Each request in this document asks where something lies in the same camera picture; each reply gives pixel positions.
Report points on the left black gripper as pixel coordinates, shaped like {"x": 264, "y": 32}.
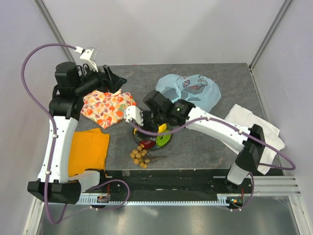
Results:
{"x": 109, "y": 82}

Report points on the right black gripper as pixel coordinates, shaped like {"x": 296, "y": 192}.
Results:
{"x": 144, "y": 113}

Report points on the fake green kiwi slice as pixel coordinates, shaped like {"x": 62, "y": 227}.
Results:
{"x": 162, "y": 140}

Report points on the fake red mango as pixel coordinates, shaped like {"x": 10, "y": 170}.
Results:
{"x": 147, "y": 144}

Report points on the fake brown grape bunch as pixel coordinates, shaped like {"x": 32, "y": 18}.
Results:
{"x": 142, "y": 158}

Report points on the light blue plastic bag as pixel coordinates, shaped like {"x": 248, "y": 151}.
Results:
{"x": 197, "y": 89}

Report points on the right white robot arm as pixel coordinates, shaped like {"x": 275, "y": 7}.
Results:
{"x": 248, "y": 141}

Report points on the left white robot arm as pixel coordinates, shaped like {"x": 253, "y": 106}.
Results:
{"x": 74, "y": 82}

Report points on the blue ceramic plate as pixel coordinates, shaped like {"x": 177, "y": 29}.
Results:
{"x": 138, "y": 136}

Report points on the floral orange cloth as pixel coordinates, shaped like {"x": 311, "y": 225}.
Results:
{"x": 106, "y": 109}

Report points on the white towel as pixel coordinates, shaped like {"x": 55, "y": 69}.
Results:
{"x": 244, "y": 117}

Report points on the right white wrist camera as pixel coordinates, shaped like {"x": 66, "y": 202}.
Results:
{"x": 133, "y": 113}

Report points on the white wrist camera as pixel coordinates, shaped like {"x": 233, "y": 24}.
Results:
{"x": 88, "y": 55}
{"x": 133, "y": 113}

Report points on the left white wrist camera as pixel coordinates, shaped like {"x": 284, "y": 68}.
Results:
{"x": 88, "y": 55}

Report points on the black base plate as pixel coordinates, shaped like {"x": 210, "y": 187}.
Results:
{"x": 210, "y": 180}

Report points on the light blue cable duct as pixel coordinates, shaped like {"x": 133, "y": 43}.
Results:
{"x": 97, "y": 200}

